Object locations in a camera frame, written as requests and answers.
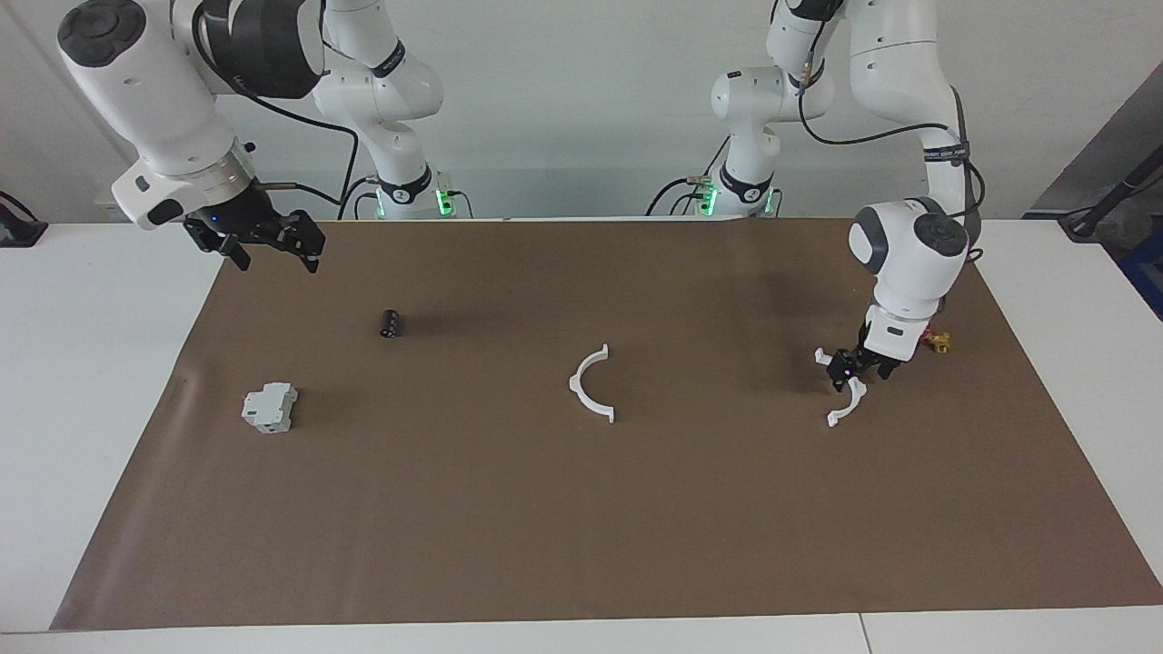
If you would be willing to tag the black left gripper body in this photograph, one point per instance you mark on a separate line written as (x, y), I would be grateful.
(874, 356)

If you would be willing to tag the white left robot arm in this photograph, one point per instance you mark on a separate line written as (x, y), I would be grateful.
(909, 245)

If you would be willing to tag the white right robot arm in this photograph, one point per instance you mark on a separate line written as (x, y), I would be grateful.
(154, 100)

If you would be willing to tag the black clamp stand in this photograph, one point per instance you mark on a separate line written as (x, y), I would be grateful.
(18, 227)

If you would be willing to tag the white circuit breaker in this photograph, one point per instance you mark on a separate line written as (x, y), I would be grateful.
(270, 407)

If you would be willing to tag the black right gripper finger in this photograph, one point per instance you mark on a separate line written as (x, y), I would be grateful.
(238, 252)
(311, 238)

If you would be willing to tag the brown paper mat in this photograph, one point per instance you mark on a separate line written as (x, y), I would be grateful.
(545, 527)

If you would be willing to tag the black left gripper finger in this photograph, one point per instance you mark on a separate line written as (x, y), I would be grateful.
(845, 372)
(889, 368)

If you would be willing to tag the black tripod stand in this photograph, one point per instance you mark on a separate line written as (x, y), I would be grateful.
(1104, 195)

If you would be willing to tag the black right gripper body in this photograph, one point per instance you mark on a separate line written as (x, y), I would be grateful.
(241, 218)

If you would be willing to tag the blue crate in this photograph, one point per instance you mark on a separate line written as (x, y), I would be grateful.
(1147, 282)

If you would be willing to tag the white half pipe clamp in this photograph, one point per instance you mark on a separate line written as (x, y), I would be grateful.
(574, 383)
(859, 392)

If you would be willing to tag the black cylindrical capacitor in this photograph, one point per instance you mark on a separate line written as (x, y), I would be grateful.
(391, 324)

